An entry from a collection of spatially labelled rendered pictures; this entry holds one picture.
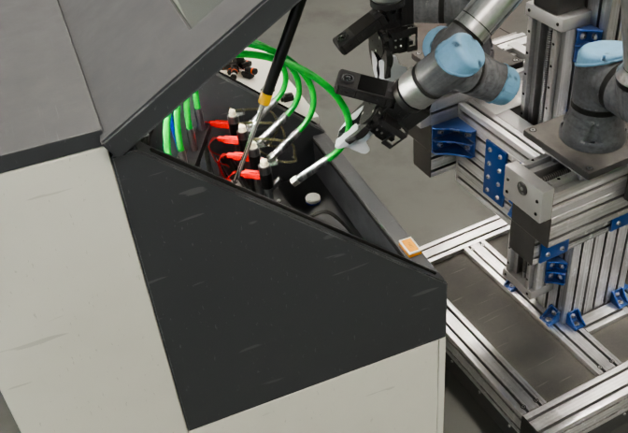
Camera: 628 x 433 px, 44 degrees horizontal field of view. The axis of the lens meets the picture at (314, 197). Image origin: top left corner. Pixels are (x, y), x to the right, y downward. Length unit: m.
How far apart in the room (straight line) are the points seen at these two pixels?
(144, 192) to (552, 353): 1.61
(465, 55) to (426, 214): 2.03
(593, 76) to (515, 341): 1.03
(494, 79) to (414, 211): 1.96
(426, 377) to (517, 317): 0.86
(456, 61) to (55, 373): 0.87
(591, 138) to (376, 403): 0.77
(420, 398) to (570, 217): 0.56
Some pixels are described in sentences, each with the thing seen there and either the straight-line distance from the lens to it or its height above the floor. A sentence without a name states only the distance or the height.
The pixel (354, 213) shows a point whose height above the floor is 0.87.
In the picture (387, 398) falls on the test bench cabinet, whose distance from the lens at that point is 1.81.
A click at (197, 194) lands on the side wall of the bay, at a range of 1.28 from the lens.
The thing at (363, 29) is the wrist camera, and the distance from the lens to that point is 1.63.
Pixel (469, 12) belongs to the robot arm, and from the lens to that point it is 1.56.
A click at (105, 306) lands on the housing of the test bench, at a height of 1.17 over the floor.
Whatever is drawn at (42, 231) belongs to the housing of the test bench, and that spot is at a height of 1.36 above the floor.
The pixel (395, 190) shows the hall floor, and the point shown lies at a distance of 3.48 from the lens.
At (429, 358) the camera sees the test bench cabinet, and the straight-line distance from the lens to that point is 1.78.
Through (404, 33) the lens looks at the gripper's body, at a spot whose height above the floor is 1.36.
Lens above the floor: 2.08
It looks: 37 degrees down
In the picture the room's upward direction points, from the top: 6 degrees counter-clockwise
